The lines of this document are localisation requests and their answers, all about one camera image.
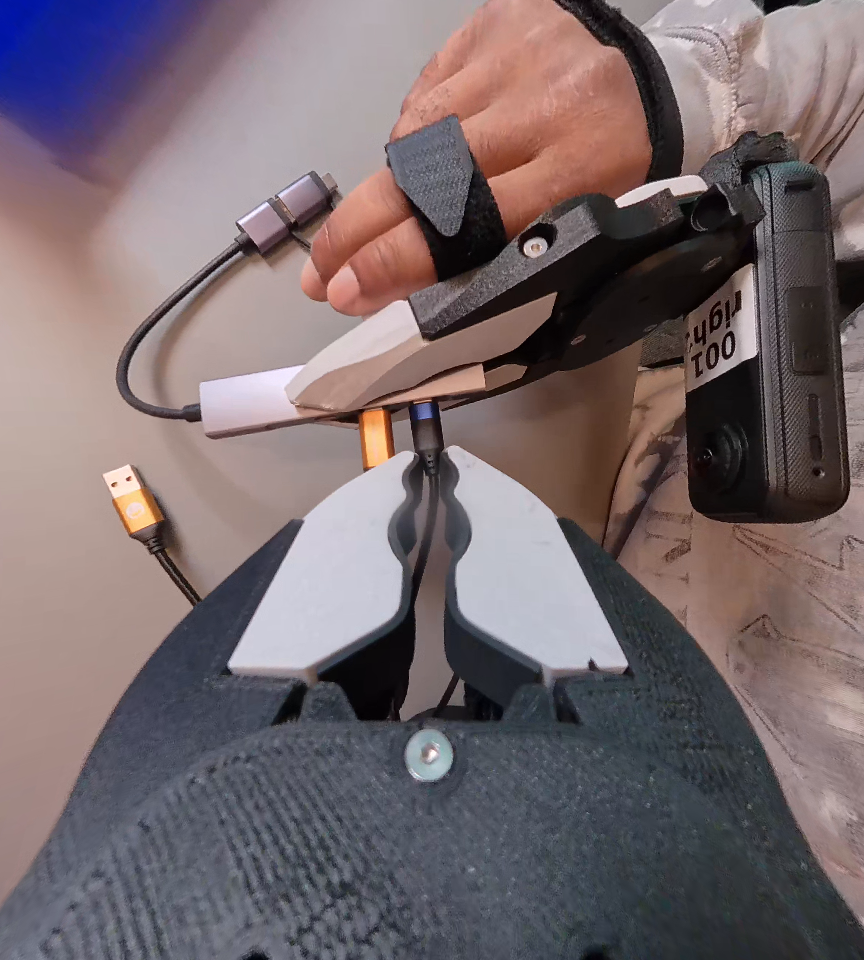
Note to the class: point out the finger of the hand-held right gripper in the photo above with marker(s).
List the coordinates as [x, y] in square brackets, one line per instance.
[439, 390]
[402, 352]

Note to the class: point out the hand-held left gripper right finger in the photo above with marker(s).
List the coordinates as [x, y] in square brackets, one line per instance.
[537, 592]

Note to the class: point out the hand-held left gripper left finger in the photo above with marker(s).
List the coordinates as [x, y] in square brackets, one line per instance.
[327, 585]

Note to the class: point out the blue storage bin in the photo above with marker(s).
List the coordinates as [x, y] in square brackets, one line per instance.
[27, 45]

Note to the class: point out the person's right forearm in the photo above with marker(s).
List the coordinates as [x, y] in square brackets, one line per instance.
[776, 67]

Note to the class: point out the person's right hand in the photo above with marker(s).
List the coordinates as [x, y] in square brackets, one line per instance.
[544, 97]

